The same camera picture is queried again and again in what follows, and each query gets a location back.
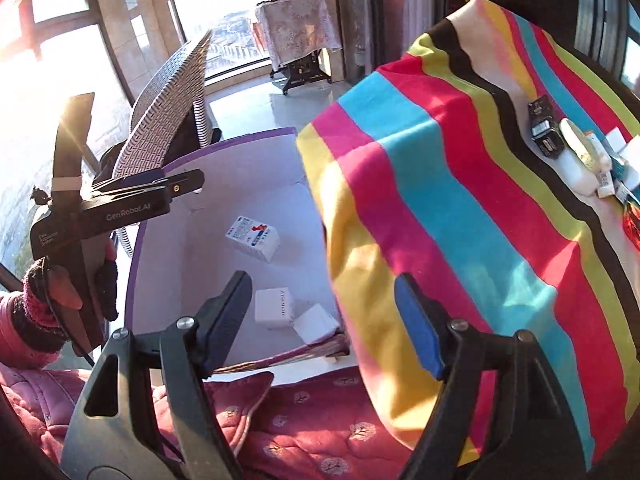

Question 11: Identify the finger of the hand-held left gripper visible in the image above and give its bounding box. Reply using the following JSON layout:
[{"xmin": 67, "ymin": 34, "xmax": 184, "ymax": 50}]
[
  {"xmin": 95, "ymin": 169, "xmax": 206, "ymax": 204},
  {"xmin": 112, "ymin": 167, "xmax": 170, "ymax": 187}
]

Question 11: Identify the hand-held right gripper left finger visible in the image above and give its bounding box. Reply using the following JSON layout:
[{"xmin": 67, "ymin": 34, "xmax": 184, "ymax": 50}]
[{"xmin": 59, "ymin": 270, "xmax": 253, "ymax": 480}]

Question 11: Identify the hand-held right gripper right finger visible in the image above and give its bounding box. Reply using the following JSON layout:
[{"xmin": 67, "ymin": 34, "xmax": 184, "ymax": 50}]
[{"xmin": 394, "ymin": 272, "xmax": 588, "ymax": 480}]

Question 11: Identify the white box with red line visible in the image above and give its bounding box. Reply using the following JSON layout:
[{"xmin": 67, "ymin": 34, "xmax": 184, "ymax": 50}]
[{"xmin": 254, "ymin": 287, "xmax": 295, "ymax": 330}]

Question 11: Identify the purple storage box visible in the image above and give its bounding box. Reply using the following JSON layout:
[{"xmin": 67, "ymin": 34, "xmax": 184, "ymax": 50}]
[{"xmin": 122, "ymin": 127, "xmax": 351, "ymax": 376}]

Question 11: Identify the white box red blue print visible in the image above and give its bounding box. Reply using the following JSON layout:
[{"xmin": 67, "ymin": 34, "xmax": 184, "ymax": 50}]
[{"xmin": 224, "ymin": 215, "xmax": 280, "ymax": 263}]

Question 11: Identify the small plain white box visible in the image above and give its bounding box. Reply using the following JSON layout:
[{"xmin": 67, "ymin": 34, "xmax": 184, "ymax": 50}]
[{"xmin": 292, "ymin": 304, "xmax": 341, "ymax": 345}]

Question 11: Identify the white packet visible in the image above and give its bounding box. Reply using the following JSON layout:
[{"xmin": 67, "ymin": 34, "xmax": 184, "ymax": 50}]
[{"xmin": 555, "ymin": 152, "xmax": 601, "ymax": 196}]

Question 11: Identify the red round object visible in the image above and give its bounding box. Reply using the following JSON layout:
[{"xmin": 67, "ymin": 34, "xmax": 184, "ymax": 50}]
[{"xmin": 622, "ymin": 205, "xmax": 640, "ymax": 251}]

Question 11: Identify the black box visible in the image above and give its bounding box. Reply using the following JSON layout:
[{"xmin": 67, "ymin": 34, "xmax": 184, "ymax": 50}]
[{"xmin": 527, "ymin": 95, "xmax": 566, "ymax": 158}]

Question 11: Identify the pale yellow round scrubber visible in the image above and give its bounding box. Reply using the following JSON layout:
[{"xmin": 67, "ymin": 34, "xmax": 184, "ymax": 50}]
[{"xmin": 559, "ymin": 117, "xmax": 612, "ymax": 173}]

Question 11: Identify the person's left forearm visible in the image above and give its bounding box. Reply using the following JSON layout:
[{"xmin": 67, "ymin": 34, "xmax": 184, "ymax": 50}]
[{"xmin": 0, "ymin": 290, "xmax": 63, "ymax": 370}]

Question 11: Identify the person's left hand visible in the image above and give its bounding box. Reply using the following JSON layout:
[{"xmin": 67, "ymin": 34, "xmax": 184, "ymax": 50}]
[{"xmin": 12, "ymin": 242, "xmax": 119, "ymax": 356}]

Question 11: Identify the white wicker chair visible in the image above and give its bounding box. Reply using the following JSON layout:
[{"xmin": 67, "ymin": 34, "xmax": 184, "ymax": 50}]
[{"xmin": 112, "ymin": 30, "xmax": 216, "ymax": 181}]

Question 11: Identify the striped colourful blanket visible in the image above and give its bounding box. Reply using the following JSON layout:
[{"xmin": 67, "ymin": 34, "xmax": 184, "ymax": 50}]
[{"xmin": 295, "ymin": 0, "xmax": 640, "ymax": 466}]

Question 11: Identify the red floral quilted cushion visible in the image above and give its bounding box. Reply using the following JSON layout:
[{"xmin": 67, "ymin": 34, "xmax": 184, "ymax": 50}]
[{"xmin": 150, "ymin": 366, "xmax": 416, "ymax": 480}]

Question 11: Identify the black side table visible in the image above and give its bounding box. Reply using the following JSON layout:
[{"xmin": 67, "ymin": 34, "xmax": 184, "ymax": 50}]
[{"xmin": 270, "ymin": 52, "xmax": 333, "ymax": 96}]

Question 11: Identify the pink quilted jacket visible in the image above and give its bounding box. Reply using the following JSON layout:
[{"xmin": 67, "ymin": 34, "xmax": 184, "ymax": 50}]
[{"xmin": 0, "ymin": 360, "xmax": 171, "ymax": 480}]

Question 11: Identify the floral table cloth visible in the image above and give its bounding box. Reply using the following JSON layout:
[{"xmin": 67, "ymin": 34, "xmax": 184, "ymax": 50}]
[{"xmin": 252, "ymin": 0, "xmax": 343, "ymax": 68}]

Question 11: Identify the teal tissue box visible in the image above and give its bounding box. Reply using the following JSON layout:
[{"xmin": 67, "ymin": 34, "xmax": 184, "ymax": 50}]
[{"xmin": 607, "ymin": 149, "xmax": 640, "ymax": 187}]

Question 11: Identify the black cable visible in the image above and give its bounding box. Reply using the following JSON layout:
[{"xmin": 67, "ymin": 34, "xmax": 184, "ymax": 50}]
[{"xmin": 42, "ymin": 257, "xmax": 96, "ymax": 367}]

